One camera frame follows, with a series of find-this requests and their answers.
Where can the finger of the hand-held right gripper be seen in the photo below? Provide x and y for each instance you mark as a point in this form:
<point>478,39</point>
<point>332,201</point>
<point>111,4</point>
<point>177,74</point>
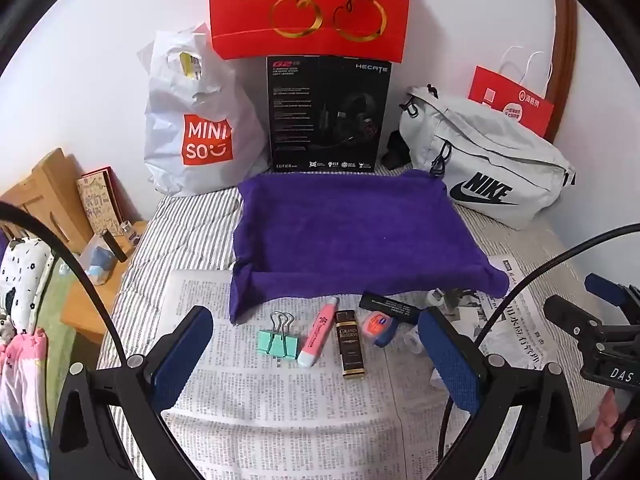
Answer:
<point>606,287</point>
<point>570,312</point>

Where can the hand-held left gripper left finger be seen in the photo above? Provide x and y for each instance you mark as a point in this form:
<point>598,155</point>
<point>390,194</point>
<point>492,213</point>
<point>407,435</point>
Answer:
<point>180,355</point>

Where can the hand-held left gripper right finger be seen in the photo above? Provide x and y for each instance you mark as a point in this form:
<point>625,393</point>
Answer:
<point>450,360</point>

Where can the mint green binder clip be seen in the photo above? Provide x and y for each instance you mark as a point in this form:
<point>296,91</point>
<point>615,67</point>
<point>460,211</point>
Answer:
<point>277,345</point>

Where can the black gold rectangular box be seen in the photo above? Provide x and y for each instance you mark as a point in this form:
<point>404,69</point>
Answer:
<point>350,345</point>

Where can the pink highlighter pen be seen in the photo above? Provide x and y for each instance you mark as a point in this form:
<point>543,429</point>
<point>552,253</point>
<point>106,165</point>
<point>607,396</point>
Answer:
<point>320,327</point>

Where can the person's right hand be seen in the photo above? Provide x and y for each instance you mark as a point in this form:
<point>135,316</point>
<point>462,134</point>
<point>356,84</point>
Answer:
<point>612,420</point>

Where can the small orange round tin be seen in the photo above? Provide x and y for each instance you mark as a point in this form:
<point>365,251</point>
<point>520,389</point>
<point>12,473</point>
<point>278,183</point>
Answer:
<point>381,325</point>

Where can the black rectangular tube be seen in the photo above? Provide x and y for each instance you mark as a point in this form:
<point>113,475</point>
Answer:
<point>390,306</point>

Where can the wooden nightstand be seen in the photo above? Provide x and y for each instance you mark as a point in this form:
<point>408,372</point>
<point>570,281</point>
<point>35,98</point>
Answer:
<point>100,305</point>

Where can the newspaper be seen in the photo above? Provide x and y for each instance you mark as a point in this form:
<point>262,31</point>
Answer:
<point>280,410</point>

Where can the blue white box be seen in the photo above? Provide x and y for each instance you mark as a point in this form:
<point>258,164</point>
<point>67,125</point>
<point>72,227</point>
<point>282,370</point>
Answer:
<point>99,260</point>

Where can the green mat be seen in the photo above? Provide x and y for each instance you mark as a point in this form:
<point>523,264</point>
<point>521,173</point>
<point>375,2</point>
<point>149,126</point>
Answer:
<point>57,320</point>

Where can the black cylinder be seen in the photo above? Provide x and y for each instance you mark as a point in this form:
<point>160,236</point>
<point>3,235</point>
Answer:
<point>114,246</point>

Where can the small glass jar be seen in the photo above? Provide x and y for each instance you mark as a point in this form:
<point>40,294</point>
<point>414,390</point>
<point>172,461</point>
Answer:
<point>130,231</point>

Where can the pink cloth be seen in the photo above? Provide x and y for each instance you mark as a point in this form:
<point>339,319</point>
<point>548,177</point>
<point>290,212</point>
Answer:
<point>20,375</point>

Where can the purple towel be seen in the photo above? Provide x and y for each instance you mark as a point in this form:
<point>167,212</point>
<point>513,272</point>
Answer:
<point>350,230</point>

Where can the white floral pouch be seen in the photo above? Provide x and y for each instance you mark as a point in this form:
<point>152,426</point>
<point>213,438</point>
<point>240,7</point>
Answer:
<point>25,280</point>

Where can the patterned book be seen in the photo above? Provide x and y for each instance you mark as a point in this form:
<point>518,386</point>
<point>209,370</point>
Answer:
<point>97,200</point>

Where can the grey waist bag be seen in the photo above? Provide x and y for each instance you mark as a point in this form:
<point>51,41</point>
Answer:
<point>500,145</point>

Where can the wooden board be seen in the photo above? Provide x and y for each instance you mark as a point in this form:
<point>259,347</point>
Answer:
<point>45,190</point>

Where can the red paper bag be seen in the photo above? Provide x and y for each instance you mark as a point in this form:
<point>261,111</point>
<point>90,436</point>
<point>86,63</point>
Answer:
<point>490,90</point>

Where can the brown wooden headboard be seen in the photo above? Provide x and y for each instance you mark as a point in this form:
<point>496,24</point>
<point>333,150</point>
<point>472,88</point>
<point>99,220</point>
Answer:
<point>565,60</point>

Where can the white plastic shopping bag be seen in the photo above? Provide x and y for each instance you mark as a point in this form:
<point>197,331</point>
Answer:
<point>170,110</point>

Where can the black headset box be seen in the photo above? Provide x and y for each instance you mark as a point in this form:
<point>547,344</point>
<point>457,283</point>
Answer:
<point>300,110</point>

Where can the red gift bag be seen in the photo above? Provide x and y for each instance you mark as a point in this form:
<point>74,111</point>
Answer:
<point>310,10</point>

